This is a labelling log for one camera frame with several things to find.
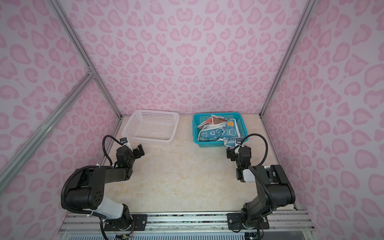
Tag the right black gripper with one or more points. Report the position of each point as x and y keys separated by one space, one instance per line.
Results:
x=234 y=153

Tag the left aluminium corner post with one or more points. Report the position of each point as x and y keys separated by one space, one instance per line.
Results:
x=79 y=46

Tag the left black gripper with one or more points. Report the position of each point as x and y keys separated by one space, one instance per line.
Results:
x=135 y=153

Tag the white plastic basket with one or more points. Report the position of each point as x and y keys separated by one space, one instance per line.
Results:
x=148 y=126

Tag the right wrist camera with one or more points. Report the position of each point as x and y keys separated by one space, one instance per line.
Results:
x=239 y=142

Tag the striped rabbit letter towel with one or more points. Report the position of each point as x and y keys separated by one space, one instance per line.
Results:
x=211 y=133

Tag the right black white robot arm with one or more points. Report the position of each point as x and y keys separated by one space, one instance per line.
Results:
x=274 y=190

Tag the teal plastic basket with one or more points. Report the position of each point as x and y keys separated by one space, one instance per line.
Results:
x=200 y=118

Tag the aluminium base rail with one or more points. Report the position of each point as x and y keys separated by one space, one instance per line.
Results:
x=281 y=225

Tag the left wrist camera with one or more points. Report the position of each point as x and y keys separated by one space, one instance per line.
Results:
x=125 y=142

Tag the right aluminium corner post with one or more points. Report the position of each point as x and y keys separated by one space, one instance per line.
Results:
x=310 y=7

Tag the aluminium corner post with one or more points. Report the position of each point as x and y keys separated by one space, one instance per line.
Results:
x=79 y=46
x=310 y=7

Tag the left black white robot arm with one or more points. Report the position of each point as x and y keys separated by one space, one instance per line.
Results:
x=84 y=190

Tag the blue bunny pattern towel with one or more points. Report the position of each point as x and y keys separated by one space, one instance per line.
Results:
x=225 y=131

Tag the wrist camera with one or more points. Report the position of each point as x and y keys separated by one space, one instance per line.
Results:
x=239 y=142
x=125 y=142

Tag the red brown towel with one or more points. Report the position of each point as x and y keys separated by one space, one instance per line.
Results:
x=212 y=120

